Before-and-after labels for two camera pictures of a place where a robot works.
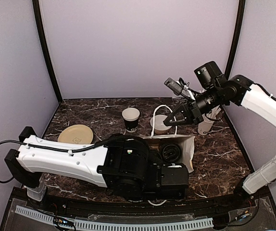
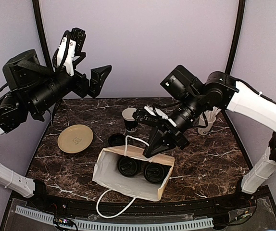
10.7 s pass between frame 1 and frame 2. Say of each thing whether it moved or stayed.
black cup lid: moved
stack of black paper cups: stayed
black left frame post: stayed
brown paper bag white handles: moved
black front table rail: stayed
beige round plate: stayed
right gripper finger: moved
